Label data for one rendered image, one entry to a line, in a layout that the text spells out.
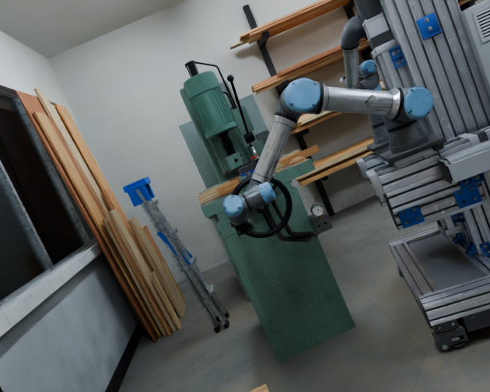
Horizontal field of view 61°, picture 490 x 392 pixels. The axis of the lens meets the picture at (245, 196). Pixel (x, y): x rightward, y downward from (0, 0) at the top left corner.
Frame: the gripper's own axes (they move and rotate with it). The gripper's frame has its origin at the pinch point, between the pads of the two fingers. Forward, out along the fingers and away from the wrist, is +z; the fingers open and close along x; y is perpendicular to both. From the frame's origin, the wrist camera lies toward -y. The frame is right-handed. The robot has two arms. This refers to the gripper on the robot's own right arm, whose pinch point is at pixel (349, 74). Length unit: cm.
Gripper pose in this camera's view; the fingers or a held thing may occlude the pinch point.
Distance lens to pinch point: 287.5
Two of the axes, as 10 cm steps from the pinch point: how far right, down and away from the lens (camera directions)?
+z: -0.6, -1.0, 9.9
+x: 8.5, -5.2, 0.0
